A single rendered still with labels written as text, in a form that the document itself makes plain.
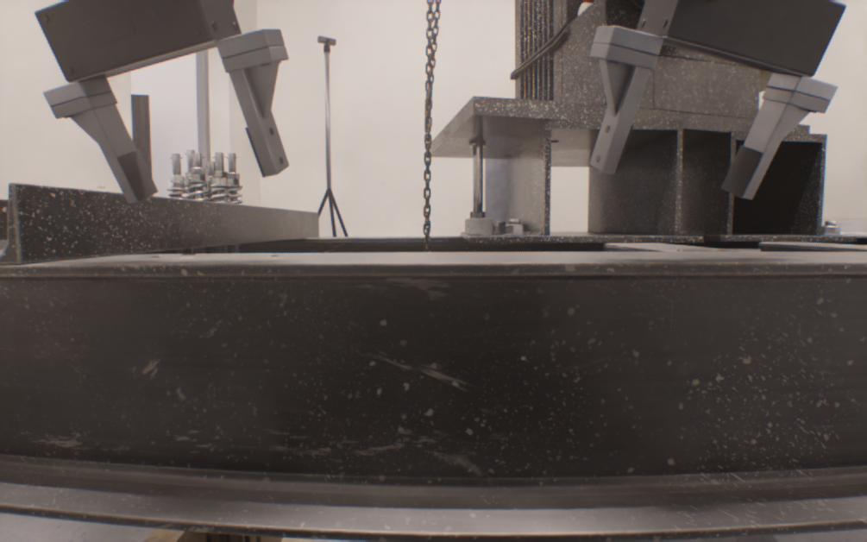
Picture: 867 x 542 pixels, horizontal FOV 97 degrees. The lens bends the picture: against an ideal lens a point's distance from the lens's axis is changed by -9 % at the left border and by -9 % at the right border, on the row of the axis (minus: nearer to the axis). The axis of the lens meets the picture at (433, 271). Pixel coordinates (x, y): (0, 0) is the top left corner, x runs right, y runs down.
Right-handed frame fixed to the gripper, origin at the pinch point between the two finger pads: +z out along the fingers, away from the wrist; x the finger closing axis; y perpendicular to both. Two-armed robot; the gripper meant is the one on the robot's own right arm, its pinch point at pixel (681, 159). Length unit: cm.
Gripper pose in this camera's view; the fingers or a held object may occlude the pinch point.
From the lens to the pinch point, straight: 41.0
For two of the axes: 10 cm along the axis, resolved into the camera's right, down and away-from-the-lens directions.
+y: 0.7, 4.9, -8.7
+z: -1.6, 8.7, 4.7
